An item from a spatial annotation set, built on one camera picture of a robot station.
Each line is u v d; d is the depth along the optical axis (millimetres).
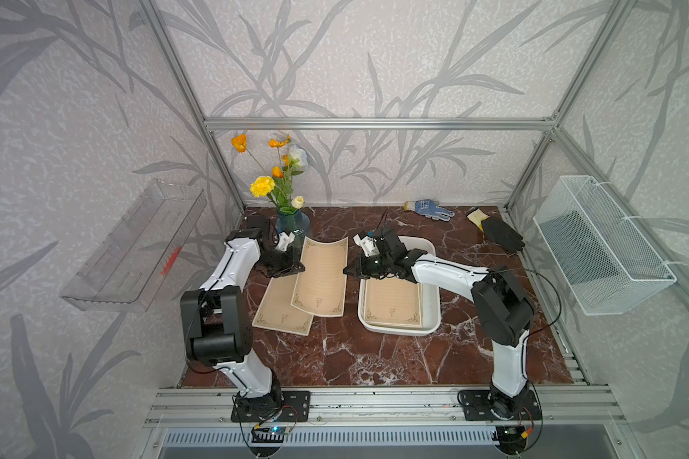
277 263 787
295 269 793
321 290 866
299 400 751
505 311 503
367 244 840
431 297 932
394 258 723
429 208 1192
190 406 766
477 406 736
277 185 912
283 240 845
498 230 1085
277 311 948
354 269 801
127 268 672
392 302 909
